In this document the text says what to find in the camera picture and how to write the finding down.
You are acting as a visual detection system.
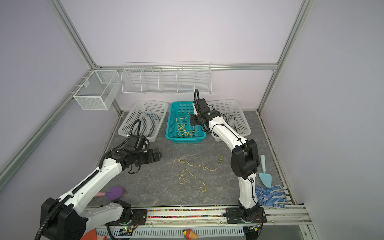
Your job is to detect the aluminium frame post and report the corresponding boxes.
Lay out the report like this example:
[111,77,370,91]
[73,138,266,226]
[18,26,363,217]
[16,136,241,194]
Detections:
[258,0,315,113]

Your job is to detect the light blue scoop tool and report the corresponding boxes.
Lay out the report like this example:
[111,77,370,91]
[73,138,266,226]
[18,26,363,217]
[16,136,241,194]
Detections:
[259,155,272,188]

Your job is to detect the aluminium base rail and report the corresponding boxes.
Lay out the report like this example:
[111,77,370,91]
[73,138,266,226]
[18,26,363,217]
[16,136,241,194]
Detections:
[65,194,313,240]

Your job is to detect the white plastic basket left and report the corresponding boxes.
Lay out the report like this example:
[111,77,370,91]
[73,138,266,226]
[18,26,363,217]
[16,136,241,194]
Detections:
[118,100,169,143]

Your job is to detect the blue cable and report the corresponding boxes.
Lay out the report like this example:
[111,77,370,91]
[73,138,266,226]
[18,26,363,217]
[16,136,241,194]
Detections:
[139,108,158,127]

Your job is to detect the white mesh wall box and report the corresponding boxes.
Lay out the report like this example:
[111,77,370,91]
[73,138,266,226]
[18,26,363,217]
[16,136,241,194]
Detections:
[74,70,122,111]

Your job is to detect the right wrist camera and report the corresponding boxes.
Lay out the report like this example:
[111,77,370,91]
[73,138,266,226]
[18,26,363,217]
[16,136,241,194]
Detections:
[193,98,211,115]

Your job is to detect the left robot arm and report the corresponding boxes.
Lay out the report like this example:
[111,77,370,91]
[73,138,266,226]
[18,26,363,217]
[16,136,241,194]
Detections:
[35,119,163,240]

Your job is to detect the white plastic basket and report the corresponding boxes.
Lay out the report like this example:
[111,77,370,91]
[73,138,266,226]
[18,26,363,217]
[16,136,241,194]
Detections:
[118,100,169,143]
[207,100,251,137]

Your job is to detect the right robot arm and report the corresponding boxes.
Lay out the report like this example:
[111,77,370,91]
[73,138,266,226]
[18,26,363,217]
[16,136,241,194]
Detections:
[190,89,266,225]

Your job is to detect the red yellow toy figure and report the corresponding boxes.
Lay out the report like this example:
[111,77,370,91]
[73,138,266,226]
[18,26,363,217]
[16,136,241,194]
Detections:
[182,229,198,240]

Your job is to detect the teal plastic basket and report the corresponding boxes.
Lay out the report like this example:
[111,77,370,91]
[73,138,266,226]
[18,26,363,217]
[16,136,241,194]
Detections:
[166,101,207,144]

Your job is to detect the white wire wall rack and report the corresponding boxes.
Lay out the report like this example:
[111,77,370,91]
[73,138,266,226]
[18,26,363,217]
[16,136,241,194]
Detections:
[121,62,212,94]

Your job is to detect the purple object under arm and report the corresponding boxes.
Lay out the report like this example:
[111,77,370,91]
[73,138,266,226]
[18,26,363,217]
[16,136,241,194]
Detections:
[105,186,126,201]

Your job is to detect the yellow cable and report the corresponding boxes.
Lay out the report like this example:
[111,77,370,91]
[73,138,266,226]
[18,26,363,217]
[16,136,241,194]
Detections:
[175,111,196,138]
[173,155,224,193]

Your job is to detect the white plastic basket right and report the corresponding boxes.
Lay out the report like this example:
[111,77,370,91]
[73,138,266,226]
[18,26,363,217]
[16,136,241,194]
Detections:
[207,100,251,137]

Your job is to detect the black cable pulled free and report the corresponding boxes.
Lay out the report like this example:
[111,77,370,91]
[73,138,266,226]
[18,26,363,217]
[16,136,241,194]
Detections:
[220,113,241,132]

